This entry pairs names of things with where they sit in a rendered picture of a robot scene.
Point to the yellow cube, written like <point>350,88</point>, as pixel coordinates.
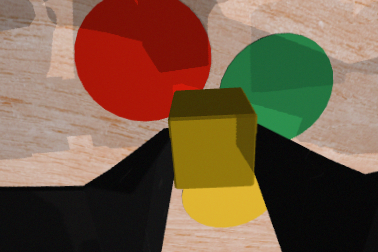
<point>213,138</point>

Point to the red circle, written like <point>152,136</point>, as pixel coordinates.
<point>132,55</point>

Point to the yellow circle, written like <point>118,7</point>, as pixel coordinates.
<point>224,207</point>

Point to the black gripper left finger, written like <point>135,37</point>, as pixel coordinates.
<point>125,209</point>

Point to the green circle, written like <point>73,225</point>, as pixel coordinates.
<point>288,79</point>

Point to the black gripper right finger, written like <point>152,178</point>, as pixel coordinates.
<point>314,203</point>

